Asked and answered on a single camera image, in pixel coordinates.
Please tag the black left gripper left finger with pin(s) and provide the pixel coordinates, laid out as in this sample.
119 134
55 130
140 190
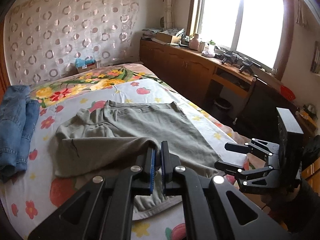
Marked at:
102 208

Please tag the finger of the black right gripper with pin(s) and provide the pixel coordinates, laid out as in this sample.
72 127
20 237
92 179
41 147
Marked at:
240 147
231 167

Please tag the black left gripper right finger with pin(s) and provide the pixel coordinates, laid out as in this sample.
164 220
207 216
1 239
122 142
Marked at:
213 208

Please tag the grey-green pants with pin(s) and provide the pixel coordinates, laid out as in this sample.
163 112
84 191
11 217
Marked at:
112 137

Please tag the long wooden cabinet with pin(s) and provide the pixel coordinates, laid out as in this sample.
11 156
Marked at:
246 103

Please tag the floral strawberry bed sheet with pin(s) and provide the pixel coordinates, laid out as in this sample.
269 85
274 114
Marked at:
32 196

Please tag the pink jug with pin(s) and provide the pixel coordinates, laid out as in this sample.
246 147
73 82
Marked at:
194 41

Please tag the folded blue jeans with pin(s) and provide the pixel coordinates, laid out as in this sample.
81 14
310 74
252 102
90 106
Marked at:
19 115

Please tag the cardboard box with blue bag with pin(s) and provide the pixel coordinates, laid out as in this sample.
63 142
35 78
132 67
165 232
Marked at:
85 65

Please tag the cardboard box on cabinet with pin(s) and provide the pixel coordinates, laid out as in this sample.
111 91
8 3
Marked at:
167 38

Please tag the circle patterned wall curtain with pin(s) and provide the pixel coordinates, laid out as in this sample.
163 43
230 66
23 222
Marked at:
44 38

